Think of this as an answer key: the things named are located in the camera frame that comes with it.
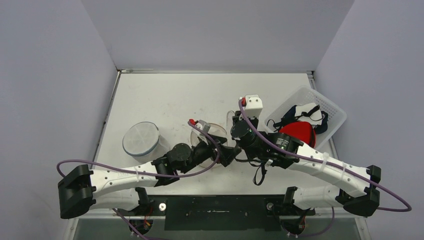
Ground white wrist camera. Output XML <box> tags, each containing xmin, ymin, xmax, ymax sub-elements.
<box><xmin>193</xmin><ymin>120</ymin><xmax>211</xmax><ymax>137</ymax></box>
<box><xmin>239</xmin><ymin>94</ymin><xmax>263</xmax><ymax>120</ymax></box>

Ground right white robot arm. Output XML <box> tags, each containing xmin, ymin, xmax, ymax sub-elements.
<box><xmin>230</xmin><ymin>114</ymin><xmax>381</xmax><ymax>217</ymax></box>

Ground navy blue bra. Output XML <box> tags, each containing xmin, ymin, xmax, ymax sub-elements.
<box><xmin>267</xmin><ymin>103</ymin><xmax>329</xmax><ymax>135</ymax></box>

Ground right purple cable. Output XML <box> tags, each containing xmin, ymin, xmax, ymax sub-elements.
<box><xmin>238</xmin><ymin>99</ymin><xmax>413</xmax><ymax>213</ymax></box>

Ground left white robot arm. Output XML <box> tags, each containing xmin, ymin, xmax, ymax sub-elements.
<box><xmin>57</xmin><ymin>135</ymin><xmax>242</xmax><ymax>219</ymax></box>

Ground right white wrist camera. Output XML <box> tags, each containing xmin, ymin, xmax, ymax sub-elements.
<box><xmin>239</xmin><ymin>94</ymin><xmax>263</xmax><ymax>120</ymax></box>

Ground white bra black straps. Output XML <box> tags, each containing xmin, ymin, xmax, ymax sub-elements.
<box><xmin>294</xmin><ymin>102</ymin><xmax>325</xmax><ymax>127</ymax></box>

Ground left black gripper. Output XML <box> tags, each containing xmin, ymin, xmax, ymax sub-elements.
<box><xmin>180</xmin><ymin>132</ymin><xmax>241</xmax><ymax>174</ymax></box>

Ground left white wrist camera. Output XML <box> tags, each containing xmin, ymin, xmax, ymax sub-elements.
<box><xmin>193</xmin><ymin>120</ymin><xmax>211</xmax><ymax>137</ymax></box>

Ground blue-trim mesh laundry bag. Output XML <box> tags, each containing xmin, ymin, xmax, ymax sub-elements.
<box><xmin>122</xmin><ymin>121</ymin><xmax>171</xmax><ymax>164</ymax></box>

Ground white plastic basket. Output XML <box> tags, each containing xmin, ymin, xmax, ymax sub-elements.
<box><xmin>263</xmin><ymin>85</ymin><xmax>347</xmax><ymax>150</ymax></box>

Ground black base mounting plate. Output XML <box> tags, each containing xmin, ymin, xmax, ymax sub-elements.
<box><xmin>123</xmin><ymin>194</ymin><xmax>316</xmax><ymax>232</ymax></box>

